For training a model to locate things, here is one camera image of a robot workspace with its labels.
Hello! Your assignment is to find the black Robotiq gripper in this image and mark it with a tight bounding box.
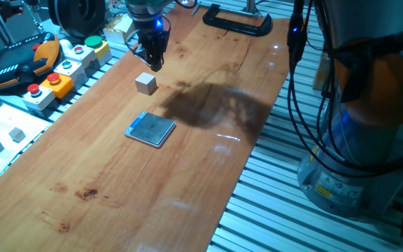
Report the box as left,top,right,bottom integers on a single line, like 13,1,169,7
131,15,171,73

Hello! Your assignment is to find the plain wooden cube block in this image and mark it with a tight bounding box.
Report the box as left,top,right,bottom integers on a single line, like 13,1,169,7
134,72,158,96

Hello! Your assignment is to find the small digital pocket scale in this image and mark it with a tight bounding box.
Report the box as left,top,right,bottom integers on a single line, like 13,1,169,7
123,111,177,149

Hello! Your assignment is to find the pale yellow box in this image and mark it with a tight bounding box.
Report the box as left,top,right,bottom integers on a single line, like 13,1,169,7
102,13,134,45

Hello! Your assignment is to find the yellow box green mushroom button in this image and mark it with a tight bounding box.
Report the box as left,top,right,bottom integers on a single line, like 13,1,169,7
84,35,113,67

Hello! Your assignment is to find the grey box small red button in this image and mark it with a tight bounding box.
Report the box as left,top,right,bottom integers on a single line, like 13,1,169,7
64,44,101,77

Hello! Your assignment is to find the grey box small green button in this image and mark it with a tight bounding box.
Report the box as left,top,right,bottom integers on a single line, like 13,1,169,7
53,59,89,91

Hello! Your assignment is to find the black round fan housing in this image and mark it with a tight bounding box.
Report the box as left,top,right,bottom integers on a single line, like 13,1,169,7
47,0,106,39

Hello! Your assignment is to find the black C-clamp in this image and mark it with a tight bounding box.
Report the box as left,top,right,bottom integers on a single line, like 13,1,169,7
202,3,274,38

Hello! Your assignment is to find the yellow box red mushroom button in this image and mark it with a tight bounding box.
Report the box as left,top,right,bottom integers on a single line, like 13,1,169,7
39,72,75,99

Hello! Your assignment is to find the grey box red mushroom button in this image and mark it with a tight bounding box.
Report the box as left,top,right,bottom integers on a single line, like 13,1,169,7
22,83,56,112

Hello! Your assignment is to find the wooden work board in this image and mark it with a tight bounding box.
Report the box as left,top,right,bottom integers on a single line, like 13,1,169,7
0,3,292,252

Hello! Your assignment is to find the black orange teach pendant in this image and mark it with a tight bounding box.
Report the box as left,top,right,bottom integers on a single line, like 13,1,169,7
0,31,62,92

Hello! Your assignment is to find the black connector blue light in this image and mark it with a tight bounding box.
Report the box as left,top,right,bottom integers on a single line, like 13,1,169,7
287,0,308,67

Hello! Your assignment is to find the white paper sheet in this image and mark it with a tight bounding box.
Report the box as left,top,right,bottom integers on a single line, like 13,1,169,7
0,103,52,195

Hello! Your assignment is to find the small white cube left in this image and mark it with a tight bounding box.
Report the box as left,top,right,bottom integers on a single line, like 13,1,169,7
8,127,27,144

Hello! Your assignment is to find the tan wooden piece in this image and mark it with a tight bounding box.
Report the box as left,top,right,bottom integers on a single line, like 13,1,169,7
312,52,332,92

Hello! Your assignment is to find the translucent gripper cable loop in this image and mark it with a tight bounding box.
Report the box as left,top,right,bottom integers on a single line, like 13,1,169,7
125,29,143,60

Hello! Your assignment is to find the green camera mount plate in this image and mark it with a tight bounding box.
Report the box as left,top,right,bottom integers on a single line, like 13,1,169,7
124,0,174,8

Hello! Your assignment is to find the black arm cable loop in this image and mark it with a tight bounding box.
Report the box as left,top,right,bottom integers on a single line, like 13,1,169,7
173,0,199,10

